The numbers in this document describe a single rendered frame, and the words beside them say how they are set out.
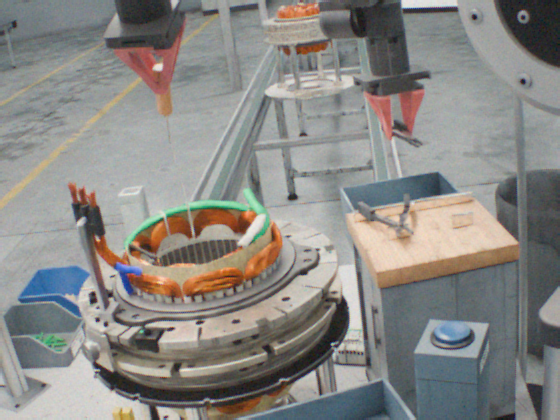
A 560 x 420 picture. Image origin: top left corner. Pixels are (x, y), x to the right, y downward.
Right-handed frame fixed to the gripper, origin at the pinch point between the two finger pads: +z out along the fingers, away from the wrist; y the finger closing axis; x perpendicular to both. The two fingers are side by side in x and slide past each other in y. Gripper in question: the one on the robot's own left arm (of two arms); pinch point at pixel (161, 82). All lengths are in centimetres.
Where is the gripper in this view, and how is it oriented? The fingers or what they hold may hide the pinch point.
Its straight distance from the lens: 83.6
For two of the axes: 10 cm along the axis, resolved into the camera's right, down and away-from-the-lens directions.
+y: -1.1, 6.9, -7.2
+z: 1.1, 7.3, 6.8
